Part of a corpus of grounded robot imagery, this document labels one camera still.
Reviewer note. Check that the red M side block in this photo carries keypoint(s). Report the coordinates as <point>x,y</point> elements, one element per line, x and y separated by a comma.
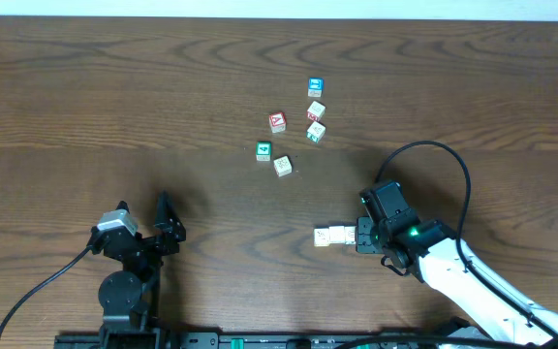
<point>316,111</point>

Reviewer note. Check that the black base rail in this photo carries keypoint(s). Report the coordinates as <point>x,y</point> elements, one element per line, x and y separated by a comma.
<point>456,327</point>

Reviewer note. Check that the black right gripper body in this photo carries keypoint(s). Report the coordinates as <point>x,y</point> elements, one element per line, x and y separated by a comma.
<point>369,238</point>

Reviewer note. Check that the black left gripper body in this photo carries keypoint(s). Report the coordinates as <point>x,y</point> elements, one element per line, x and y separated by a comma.
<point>145,243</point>

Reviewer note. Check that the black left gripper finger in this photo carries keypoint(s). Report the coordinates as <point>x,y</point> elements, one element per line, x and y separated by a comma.
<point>166,219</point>
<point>122,205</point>

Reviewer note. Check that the green 4 number block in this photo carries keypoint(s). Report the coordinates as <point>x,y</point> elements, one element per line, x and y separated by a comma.
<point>263,151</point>

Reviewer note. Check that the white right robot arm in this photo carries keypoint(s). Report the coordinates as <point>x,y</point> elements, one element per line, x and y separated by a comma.
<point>435,254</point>

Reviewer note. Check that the blue top wooden block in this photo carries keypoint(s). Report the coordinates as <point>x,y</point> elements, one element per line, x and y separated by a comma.
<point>315,87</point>

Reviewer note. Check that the teal side wooden block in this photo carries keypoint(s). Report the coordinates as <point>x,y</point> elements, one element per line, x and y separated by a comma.
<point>315,131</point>

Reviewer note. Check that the plain engraved wooden block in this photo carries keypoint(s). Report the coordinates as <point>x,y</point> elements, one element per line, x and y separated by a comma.
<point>321,237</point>

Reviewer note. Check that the red letter A block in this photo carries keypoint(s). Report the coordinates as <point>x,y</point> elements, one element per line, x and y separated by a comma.
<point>277,122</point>

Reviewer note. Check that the plain block blue side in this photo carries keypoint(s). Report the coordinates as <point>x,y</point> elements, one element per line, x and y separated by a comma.
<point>282,166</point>

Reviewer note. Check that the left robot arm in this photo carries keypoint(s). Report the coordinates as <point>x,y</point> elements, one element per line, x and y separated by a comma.
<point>129,297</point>

